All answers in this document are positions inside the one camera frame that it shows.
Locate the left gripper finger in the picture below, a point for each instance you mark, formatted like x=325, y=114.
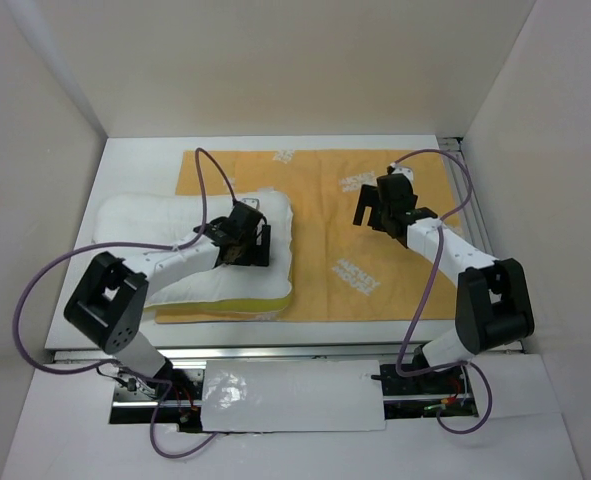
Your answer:
x=262, y=247
x=247, y=258

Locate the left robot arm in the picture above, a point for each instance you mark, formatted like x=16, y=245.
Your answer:
x=108, y=302

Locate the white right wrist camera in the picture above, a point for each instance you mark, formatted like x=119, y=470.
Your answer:
x=397, y=169

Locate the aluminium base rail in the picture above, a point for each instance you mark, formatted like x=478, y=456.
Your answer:
x=270, y=352

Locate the white cover plate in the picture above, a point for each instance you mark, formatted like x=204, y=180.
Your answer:
x=292, y=396

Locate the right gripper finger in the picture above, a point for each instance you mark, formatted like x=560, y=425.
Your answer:
x=367, y=196
x=375, y=220

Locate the aluminium side rail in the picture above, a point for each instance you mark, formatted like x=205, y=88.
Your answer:
x=471, y=217

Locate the white pillow yellow edge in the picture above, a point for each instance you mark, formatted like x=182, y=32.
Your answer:
x=230, y=290

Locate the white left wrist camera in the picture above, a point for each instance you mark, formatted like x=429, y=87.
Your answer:
x=251, y=202

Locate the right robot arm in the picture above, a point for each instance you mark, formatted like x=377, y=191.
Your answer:
x=493, y=306

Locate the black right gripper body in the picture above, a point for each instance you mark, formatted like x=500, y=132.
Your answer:
x=415, y=198

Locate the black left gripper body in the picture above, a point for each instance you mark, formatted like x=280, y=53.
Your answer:
x=247, y=243

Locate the Mickey Mouse pillowcase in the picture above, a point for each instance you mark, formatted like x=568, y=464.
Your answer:
x=340, y=271

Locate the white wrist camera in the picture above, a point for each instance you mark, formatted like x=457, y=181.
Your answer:
x=251, y=202
x=397, y=169

